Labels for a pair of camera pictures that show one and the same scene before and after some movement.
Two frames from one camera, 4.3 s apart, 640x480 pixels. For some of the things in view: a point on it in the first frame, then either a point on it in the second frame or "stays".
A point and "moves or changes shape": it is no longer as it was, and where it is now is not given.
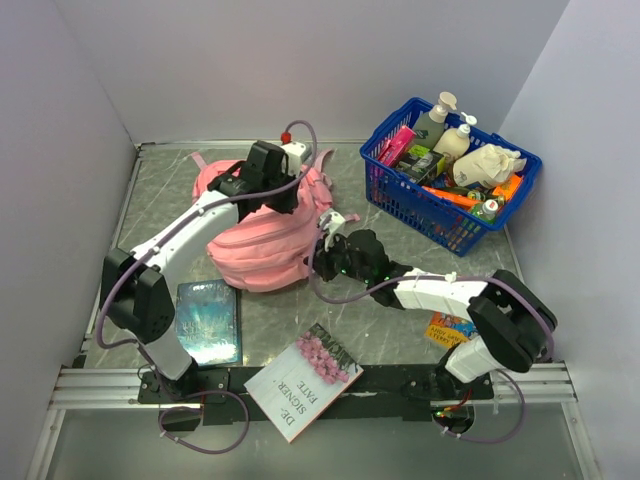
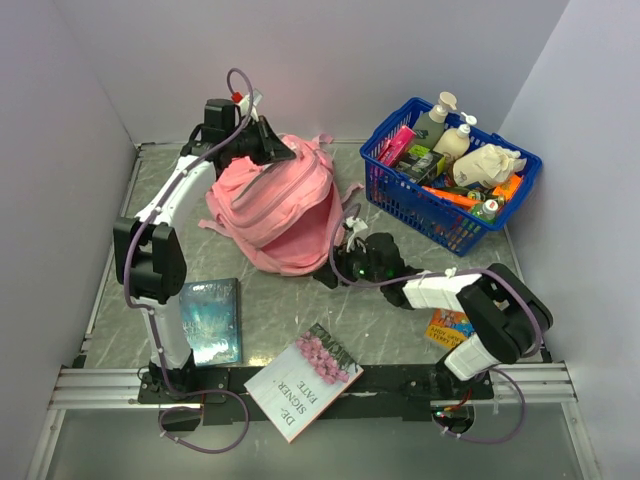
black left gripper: x=289 y=204 to x=272 y=149
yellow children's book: x=450 y=330 stays
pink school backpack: x=269 y=249 moves or changes shape
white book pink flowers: x=302 y=381 stays
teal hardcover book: x=208 y=321 stays
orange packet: x=451 y=197 stays
